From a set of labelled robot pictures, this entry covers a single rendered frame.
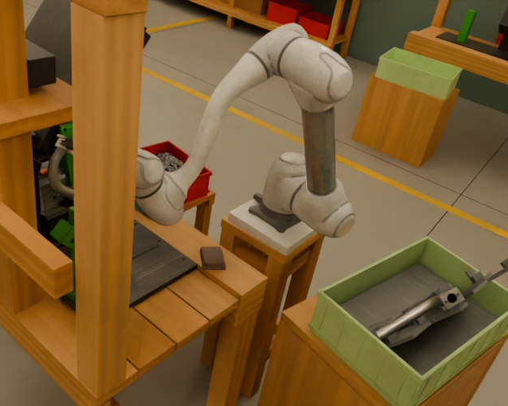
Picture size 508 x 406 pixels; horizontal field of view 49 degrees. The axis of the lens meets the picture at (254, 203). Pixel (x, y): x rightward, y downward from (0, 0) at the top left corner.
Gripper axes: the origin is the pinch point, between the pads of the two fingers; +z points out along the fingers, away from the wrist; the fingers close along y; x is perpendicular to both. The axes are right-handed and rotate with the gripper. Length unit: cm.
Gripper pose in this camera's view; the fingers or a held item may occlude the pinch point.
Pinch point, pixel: (68, 147)
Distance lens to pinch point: 185.1
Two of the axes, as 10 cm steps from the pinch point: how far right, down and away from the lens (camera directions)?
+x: -4.3, 8.7, -2.2
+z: -7.7, -2.3, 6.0
